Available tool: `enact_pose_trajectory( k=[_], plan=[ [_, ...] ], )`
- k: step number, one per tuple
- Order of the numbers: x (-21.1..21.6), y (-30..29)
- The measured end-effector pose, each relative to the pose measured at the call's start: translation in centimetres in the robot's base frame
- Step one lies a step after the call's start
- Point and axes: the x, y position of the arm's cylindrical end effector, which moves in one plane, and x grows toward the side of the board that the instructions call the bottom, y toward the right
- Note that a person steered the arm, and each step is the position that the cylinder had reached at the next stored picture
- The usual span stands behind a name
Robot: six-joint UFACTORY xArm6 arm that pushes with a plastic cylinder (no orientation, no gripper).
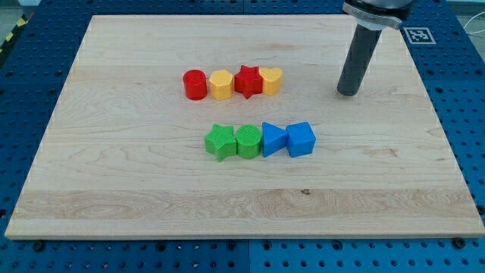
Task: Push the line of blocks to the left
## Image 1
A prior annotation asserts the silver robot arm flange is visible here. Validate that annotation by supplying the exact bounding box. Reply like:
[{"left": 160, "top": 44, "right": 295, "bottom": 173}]
[{"left": 342, "top": 0, "right": 415, "bottom": 30}]

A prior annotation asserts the green cylinder block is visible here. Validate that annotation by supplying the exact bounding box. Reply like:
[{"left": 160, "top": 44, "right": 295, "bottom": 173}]
[{"left": 236, "top": 124, "right": 262, "bottom": 159}]

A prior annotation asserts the green star block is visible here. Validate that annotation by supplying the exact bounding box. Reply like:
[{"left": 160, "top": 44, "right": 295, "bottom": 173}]
[{"left": 205, "top": 124, "right": 237, "bottom": 162}]

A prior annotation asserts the blue triangle block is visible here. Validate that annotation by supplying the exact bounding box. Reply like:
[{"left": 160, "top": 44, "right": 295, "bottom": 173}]
[{"left": 261, "top": 122, "right": 287, "bottom": 157}]

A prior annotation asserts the red star block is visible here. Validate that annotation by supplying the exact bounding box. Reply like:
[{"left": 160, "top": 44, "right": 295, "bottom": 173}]
[{"left": 234, "top": 65, "right": 263, "bottom": 99}]

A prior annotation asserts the blue cube block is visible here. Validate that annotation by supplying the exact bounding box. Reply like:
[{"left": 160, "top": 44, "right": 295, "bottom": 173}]
[{"left": 286, "top": 122, "right": 317, "bottom": 158}]

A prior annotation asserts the yellow hexagon block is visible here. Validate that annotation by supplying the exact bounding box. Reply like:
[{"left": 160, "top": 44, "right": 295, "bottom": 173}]
[{"left": 209, "top": 70, "right": 233, "bottom": 100}]

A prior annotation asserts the yellow heart block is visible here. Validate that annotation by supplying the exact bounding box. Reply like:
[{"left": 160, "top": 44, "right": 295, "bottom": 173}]
[{"left": 259, "top": 67, "right": 283, "bottom": 96}]

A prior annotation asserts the red cylinder block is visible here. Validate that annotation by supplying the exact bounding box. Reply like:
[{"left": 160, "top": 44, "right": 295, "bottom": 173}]
[{"left": 183, "top": 70, "right": 208, "bottom": 100}]

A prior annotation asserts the light wooden board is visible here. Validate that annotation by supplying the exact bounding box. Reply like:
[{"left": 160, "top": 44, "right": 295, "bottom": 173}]
[{"left": 5, "top": 15, "right": 484, "bottom": 240}]

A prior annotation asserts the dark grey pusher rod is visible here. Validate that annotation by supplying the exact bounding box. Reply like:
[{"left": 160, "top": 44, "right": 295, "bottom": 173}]
[{"left": 336, "top": 24, "right": 382, "bottom": 97}]

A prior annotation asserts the white fiducial marker tag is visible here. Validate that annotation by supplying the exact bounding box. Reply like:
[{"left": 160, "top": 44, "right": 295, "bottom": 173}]
[{"left": 403, "top": 27, "right": 436, "bottom": 45}]

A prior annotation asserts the yellow black hazard tape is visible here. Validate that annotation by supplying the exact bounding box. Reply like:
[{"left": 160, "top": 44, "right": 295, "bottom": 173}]
[{"left": 1, "top": 14, "right": 29, "bottom": 57}]

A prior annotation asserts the white cable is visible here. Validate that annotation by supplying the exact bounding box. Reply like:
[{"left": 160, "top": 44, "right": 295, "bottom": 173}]
[{"left": 462, "top": 10, "right": 485, "bottom": 37}]

